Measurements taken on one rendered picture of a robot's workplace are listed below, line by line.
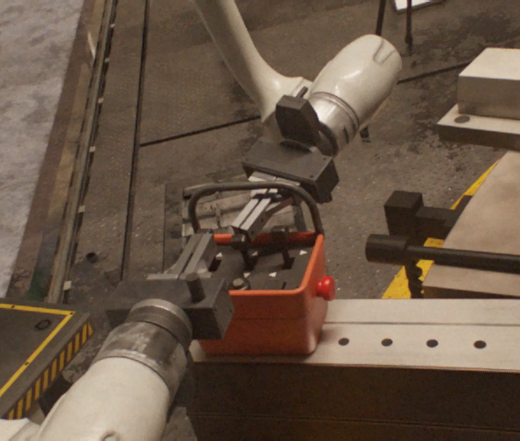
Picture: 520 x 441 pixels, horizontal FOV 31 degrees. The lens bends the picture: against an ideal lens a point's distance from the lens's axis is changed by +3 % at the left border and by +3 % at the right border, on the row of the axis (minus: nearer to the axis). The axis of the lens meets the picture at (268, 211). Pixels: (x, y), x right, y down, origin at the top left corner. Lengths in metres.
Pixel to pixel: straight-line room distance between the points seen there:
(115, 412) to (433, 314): 0.56
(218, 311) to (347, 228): 1.74
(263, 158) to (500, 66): 1.22
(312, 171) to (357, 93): 0.16
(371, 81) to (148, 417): 0.66
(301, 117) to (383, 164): 1.74
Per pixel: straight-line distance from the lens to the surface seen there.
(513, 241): 2.04
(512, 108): 2.37
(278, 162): 1.28
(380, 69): 1.37
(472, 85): 2.40
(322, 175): 1.25
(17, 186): 3.54
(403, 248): 1.99
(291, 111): 1.26
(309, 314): 1.22
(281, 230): 1.21
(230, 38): 1.45
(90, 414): 0.87
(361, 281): 2.50
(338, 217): 2.77
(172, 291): 1.02
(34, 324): 2.18
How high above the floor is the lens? 1.52
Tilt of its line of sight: 32 degrees down
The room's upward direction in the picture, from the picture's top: 15 degrees counter-clockwise
